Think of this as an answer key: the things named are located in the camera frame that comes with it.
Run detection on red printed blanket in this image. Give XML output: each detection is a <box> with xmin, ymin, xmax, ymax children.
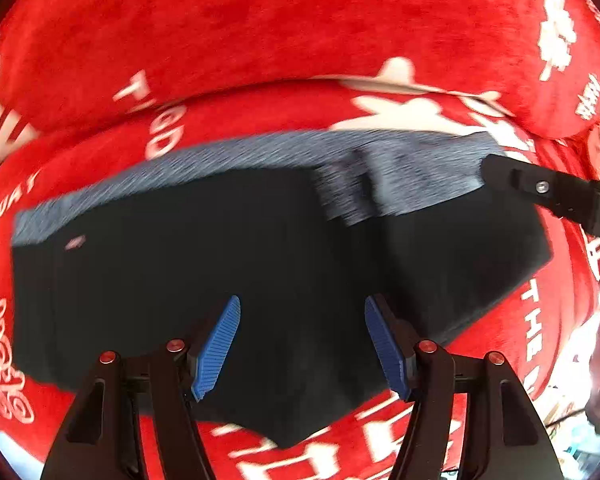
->
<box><xmin>0</xmin><ymin>0</ymin><xmax>600</xmax><ymax>480</ymax></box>

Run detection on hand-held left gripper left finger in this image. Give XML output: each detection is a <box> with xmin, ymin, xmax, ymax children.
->
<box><xmin>40</xmin><ymin>294</ymin><xmax>243</xmax><ymax>480</ymax></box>

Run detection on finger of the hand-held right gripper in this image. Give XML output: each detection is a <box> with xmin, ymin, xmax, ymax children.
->
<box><xmin>479</xmin><ymin>154</ymin><xmax>600</xmax><ymax>247</ymax></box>

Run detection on black pants with grey waistband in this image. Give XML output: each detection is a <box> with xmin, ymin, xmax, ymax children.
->
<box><xmin>11</xmin><ymin>130</ymin><xmax>555</xmax><ymax>451</ymax></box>

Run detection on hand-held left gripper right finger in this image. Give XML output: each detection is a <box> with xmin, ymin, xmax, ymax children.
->
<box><xmin>364</xmin><ymin>295</ymin><xmax>564</xmax><ymax>480</ymax></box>

